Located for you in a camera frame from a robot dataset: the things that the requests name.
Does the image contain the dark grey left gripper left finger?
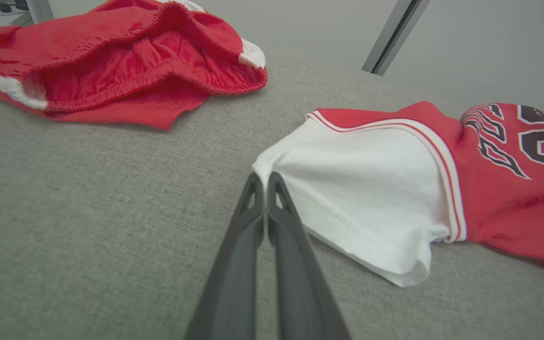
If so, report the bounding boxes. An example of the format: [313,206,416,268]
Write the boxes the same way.
[185,172,266,340]

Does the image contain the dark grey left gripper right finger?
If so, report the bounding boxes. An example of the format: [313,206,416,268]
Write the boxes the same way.
[267,171,351,340]

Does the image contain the red jersey with white sleeves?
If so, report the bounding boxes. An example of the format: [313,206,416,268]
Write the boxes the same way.
[252,101,544,288]

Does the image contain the red shorts with white stripe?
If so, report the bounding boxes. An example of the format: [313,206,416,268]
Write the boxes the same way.
[0,0,268,131]

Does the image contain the grey metal table leg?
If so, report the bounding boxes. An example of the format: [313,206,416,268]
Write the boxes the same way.
[25,0,55,24]

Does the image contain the grey metal partition post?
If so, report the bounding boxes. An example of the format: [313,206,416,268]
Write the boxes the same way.
[362,0,431,77]

